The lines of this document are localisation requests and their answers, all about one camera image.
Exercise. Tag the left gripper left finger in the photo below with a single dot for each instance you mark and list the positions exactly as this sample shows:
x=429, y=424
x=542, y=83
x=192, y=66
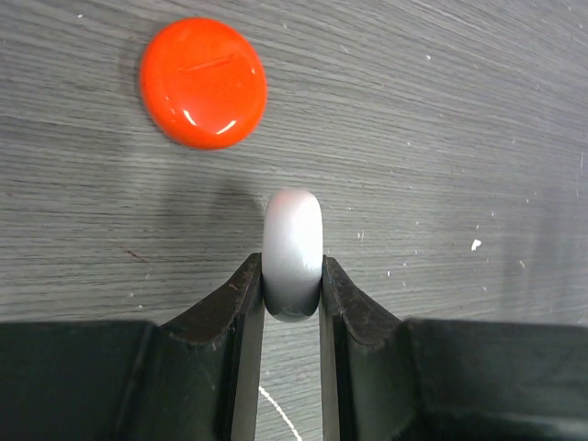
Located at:
x=195, y=377

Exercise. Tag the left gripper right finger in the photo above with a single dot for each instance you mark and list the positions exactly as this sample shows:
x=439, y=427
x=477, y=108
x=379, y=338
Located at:
x=427, y=379

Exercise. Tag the white charging case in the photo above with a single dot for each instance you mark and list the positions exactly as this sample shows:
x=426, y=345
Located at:
x=292, y=255

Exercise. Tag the orange charging case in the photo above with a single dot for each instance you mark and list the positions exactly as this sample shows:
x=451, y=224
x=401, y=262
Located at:
x=203, y=83

